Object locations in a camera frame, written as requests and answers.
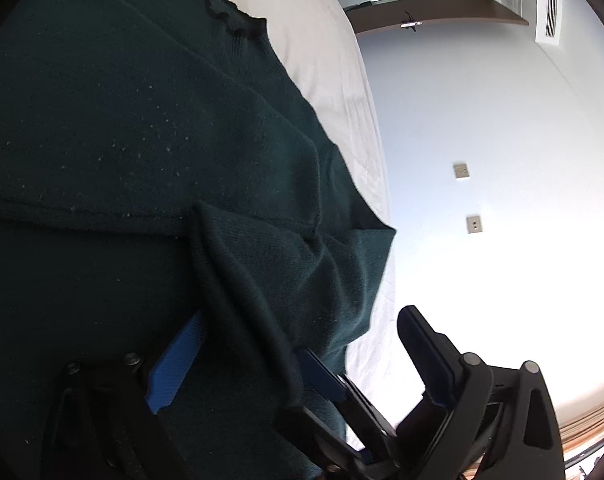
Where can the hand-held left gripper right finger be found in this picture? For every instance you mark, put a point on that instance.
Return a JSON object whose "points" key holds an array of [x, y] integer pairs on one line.
{"points": [[434, 360]]}

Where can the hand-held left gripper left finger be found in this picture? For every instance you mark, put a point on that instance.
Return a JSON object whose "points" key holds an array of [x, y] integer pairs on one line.
{"points": [[174, 365]]}

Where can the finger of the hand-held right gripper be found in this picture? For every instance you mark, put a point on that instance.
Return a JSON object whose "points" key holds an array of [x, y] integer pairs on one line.
{"points": [[312, 430], [322, 377]]}

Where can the dark green knit sweater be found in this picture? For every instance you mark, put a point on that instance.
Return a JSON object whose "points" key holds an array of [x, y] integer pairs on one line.
{"points": [[131, 135]]}

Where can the bed with white sheet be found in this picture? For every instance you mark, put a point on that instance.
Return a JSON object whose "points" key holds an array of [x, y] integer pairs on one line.
{"points": [[327, 60]]}

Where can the brown wooden door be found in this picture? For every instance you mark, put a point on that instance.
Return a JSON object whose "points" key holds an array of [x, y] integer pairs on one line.
{"points": [[457, 10]]}

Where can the white air vent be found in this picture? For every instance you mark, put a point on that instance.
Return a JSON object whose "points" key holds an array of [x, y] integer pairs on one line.
{"points": [[549, 0]]}

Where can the beige wall socket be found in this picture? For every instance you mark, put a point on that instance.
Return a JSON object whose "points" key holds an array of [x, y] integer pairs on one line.
{"points": [[462, 170], [474, 224]]}

